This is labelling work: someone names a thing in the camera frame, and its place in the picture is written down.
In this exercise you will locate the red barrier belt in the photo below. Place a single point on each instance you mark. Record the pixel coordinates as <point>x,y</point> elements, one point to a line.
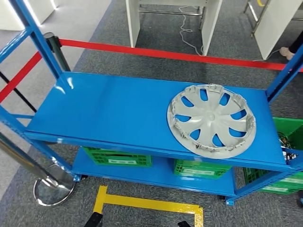
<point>19,76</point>
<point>165,55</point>

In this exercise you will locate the white desk with metal bars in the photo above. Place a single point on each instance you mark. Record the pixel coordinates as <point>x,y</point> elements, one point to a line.
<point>134,22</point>

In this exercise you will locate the person's leg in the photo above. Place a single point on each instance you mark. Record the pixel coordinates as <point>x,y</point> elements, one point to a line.
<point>287,53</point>

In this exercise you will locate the white furniture panel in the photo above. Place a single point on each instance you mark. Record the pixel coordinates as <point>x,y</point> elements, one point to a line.
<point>13,15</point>

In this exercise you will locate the green plastic crate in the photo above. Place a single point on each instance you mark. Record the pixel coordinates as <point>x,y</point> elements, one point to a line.
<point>289,127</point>
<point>118,156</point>
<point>201,170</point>

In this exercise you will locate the grey wheel cover hubcap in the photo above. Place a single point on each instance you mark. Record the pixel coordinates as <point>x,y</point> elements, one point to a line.
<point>210,120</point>

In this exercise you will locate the white desk side panel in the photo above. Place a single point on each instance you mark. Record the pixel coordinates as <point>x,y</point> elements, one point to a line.
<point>274,28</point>

